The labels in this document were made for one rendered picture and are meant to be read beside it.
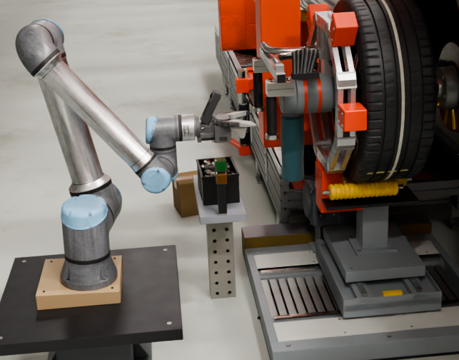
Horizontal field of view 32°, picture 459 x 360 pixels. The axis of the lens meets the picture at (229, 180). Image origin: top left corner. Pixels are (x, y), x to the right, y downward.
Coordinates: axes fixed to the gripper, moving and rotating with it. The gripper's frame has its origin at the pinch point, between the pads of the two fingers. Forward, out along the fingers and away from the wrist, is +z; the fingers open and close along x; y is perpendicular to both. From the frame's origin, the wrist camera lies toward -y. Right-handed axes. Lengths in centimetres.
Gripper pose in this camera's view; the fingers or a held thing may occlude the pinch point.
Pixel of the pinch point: (254, 116)
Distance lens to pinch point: 270.0
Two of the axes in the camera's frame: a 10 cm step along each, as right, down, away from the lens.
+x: 1.0, 3.4, -9.4
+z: 9.9, -0.7, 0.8
